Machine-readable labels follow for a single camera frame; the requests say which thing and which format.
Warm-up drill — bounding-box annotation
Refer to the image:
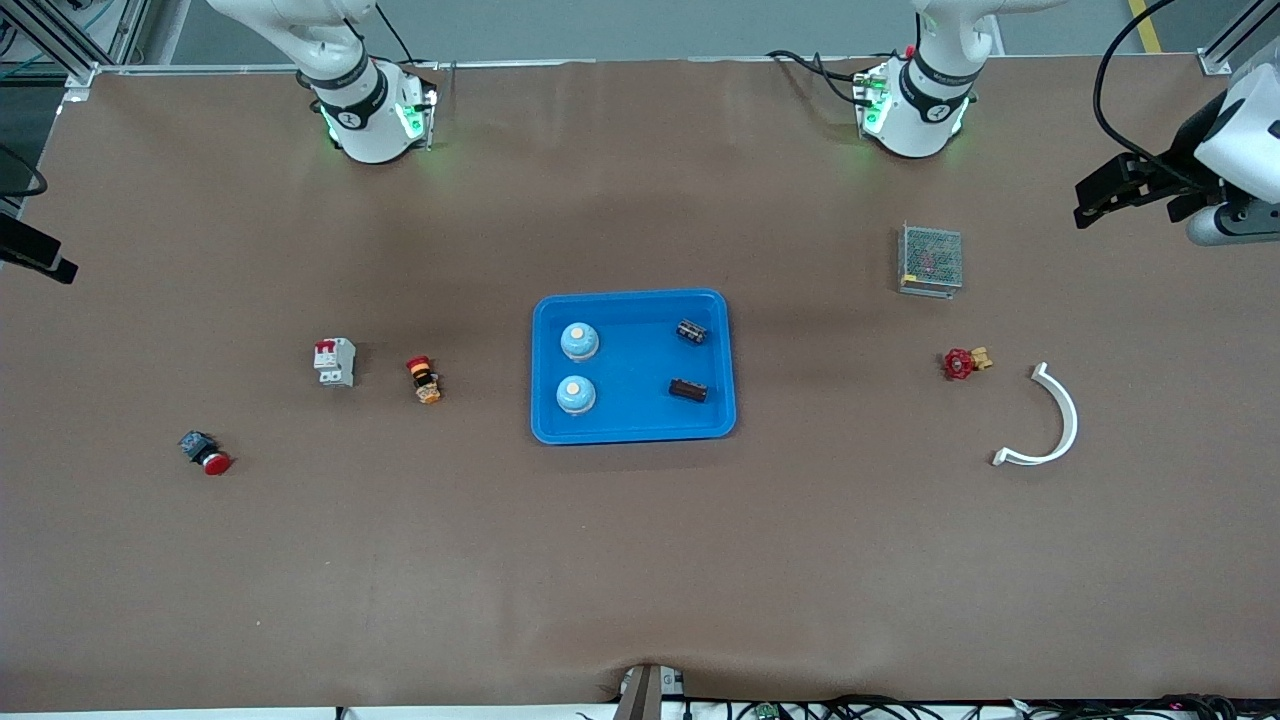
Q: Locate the metal mesh power supply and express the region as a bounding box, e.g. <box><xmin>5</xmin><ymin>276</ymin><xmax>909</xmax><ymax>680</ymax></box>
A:
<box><xmin>897</xmin><ymin>222</ymin><xmax>964</xmax><ymax>300</ymax></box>

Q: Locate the brass valve red handwheel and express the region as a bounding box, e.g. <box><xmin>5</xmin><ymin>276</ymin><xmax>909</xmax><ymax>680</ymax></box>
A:
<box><xmin>941</xmin><ymin>346</ymin><xmax>994</xmax><ymax>382</ymax></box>

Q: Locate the white curved plastic clamp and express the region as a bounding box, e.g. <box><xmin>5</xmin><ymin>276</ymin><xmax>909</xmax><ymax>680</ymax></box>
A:
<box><xmin>991</xmin><ymin>362</ymin><xmax>1080</xmax><ymax>468</ymax></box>

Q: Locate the red mushroom push button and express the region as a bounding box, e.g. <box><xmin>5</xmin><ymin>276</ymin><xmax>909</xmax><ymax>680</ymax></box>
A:
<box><xmin>178</xmin><ymin>430</ymin><xmax>234</xmax><ymax>477</ymax></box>

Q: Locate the blue plastic tray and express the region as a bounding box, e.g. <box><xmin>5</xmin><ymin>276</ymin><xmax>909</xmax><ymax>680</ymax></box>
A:
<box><xmin>530</xmin><ymin>288</ymin><xmax>738</xmax><ymax>446</ymax></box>

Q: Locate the aluminium frame profile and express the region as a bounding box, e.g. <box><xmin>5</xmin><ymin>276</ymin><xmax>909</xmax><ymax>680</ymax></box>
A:
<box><xmin>1200</xmin><ymin>0</ymin><xmax>1280</xmax><ymax>76</ymax></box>
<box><xmin>0</xmin><ymin>0</ymin><xmax>151</xmax><ymax>91</ymax></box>

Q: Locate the white circuit breaker red switch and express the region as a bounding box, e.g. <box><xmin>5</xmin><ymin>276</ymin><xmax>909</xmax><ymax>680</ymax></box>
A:
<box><xmin>313</xmin><ymin>338</ymin><xmax>358</xmax><ymax>389</ymax></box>

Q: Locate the black left base cable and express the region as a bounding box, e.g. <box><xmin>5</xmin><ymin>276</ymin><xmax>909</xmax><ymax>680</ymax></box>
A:
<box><xmin>768</xmin><ymin>48</ymin><xmax>873</xmax><ymax>107</ymax></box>

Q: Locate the black base cable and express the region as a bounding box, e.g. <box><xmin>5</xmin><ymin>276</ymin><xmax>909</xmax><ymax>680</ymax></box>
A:
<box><xmin>375</xmin><ymin>3</ymin><xmax>441</xmax><ymax>73</ymax></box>
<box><xmin>768</xmin><ymin>48</ymin><xmax>873</xmax><ymax>107</ymax></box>

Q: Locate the orange emergency stop switch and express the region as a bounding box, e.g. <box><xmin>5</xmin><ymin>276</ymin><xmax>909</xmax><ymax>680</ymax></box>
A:
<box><xmin>405</xmin><ymin>354</ymin><xmax>443</xmax><ymax>406</ymax></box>

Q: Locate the black right base cable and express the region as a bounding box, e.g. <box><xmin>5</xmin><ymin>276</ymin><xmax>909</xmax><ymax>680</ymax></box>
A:
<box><xmin>375</xmin><ymin>3</ymin><xmax>441</xmax><ymax>73</ymax></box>

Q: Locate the camera stand post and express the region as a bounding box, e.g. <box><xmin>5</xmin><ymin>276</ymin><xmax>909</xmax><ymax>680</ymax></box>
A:
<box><xmin>612</xmin><ymin>663</ymin><xmax>687</xmax><ymax>720</ymax></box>

